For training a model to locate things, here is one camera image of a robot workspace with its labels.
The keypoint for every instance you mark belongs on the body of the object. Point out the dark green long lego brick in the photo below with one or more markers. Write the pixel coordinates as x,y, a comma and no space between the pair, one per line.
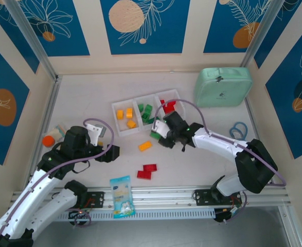
153,120
154,134

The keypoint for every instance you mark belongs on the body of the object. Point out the red small lego brick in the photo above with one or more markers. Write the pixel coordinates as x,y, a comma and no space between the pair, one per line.
168,110
163,103

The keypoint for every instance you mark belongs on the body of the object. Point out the white three-compartment tray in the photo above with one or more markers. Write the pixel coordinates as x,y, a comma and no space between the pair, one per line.
123,130

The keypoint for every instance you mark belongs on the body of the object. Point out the red long lego brick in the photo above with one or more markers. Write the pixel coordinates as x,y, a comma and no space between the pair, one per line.
171,104
150,167
144,174

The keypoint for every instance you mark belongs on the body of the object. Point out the yellow small lego brick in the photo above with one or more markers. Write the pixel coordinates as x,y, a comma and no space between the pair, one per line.
131,124

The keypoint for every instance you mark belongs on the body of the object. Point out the light green lego brick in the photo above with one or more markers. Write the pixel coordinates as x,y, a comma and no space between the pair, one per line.
148,108

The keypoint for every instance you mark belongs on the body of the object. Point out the orange-yellow small lego brick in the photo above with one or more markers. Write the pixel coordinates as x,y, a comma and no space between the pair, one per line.
120,114

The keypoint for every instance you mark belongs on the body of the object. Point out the yellow long lego brick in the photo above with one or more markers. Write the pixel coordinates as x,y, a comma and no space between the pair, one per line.
129,112
145,146

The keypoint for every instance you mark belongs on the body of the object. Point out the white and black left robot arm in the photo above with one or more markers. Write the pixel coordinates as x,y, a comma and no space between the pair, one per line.
24,205

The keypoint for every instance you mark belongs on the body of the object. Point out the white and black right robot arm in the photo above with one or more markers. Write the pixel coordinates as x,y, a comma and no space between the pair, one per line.
217,144

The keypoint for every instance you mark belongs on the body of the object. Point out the beige small packet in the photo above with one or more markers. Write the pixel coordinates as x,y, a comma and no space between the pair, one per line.
58,131

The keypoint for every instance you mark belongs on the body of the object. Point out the orange ball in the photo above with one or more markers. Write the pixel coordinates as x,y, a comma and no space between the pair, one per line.
48,141

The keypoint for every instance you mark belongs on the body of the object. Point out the blue white wipes packet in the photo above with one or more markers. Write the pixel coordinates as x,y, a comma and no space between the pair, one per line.
122,195

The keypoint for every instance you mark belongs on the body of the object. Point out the mint green zip case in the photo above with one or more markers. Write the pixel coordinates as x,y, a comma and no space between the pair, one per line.
225,87

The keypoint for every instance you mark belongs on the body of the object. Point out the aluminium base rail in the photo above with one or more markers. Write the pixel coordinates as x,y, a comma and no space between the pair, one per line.
166,195

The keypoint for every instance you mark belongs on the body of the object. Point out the aluminium side rail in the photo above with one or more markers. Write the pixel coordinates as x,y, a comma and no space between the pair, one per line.
260,144
50,103

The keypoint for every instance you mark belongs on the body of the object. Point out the aluminium corner post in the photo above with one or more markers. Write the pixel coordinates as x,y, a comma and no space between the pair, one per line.
32,38
261,31

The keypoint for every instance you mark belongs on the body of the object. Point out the aluminium frame leg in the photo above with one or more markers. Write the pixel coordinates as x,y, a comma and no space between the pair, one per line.
289,226

